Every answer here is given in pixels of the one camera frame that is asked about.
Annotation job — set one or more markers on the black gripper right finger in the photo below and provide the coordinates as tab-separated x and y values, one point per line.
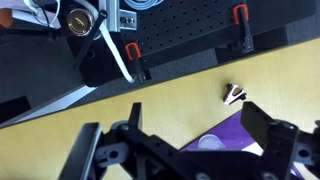
281	143

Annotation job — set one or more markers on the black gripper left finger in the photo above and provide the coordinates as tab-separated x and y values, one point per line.
83	150

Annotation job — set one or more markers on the metal staple remover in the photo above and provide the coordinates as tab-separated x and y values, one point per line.
234	95

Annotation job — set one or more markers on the white plastic tube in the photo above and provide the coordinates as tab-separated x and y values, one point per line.
26	15

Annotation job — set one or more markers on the black perforated breadboard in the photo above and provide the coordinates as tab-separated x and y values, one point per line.
186	26

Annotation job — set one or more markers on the orange rounded object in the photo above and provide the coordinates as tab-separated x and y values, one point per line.
5	18

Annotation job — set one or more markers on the black camera with brass lens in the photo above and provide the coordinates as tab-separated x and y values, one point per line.
80	22

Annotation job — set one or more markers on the aluminium rail with bracket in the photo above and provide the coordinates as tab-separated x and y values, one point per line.
113	15

